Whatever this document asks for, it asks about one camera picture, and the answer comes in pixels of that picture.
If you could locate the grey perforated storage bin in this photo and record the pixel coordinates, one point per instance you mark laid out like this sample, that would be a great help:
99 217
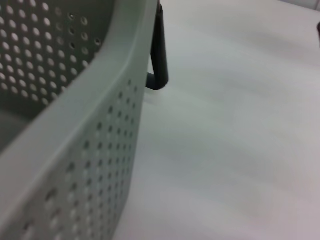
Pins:
87 125

